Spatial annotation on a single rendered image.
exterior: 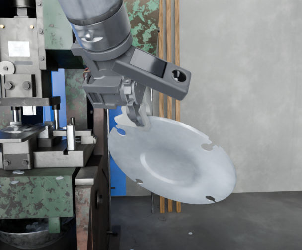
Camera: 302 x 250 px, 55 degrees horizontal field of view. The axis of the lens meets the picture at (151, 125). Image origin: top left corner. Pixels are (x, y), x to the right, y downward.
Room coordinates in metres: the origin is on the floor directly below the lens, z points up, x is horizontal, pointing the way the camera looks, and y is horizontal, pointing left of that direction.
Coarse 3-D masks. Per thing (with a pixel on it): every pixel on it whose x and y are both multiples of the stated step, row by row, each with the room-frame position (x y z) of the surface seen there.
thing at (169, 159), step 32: (128, 128) 0.57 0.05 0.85; (160, 128) 0.53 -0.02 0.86; (192, 128) 0.51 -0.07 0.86; (128, 160) 0.65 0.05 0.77; (160, 160) 0.61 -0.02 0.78; (192, 160) 0.56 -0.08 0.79; (224, 160) 0.52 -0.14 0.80; (160, 192) 0.69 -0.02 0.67; (192, 192) 0.64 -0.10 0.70; (224, 192) 0.59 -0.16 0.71
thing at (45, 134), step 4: (24, 124) 1.15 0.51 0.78; (28, 124) 1.15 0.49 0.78; (32, 124) 1.17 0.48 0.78; (36, 124) 1.15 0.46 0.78; (40, 124) 1.15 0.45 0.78; (44, 124) 1.15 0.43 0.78; (48, 128) 1.10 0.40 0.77; (52, 128) 1.16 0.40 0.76; (44, 132) 1.09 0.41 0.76; (48, 132) 1.10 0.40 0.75; (52, 132) 1.16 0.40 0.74; (40, 136) 1.09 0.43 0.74; (44, 136) 1.09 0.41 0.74; (48, 136) 1.10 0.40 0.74
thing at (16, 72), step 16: (16, 16) 1.10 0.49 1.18; (0, 32) 1.05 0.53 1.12; (16, 32) 1.05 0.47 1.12; (32, 32) 1.06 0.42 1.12; (0, 48) 1.05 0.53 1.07; (16, 48) 1.05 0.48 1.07; (32, 48) 1.06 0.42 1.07; (0, 64) 1.04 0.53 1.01; (16, 64) 1.05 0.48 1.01; (32, 64) 1.06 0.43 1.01; (0, 80) 1.05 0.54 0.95; (16, 80) 1.02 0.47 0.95; (32, 80) 1.03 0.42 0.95; (48, 80) 1.14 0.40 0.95; (16, 96) 1.02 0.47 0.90; (32, 96) 1.03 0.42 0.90; (48, 96) 1.13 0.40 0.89
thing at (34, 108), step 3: (24, 108) 1.12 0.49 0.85; (27, 108) 1.11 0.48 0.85; (30, 108) 1.11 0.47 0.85; (33, 108) 1.12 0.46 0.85; (36, 108) 1.14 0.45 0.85; (24, 111) 1.12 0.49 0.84; (27, 111) 1.11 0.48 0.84; (30, 111) 1.11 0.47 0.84; (33, 111) 1.12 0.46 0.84; (36, 111) 1.13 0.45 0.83; (24, 114) 1.12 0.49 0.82; (27, 114) 1.11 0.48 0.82; (30, 114) 1.11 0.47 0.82; (33, 114) 1.12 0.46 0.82; (36, 114) 1.13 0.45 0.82
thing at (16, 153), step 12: (0, 132) 0.95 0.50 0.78; (12, 132) 0.95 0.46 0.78; (24, 132) 0.95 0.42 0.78; (36, 132) 0.97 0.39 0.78; (12, 144) 0.96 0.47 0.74; (24, 144) 0.96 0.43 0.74; (36, 144) 1.03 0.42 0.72; (12, 156) 0.96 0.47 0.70; (24, 156) 0.96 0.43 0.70; (12, 168) 0.96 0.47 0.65; (24, 168) 0.96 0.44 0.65
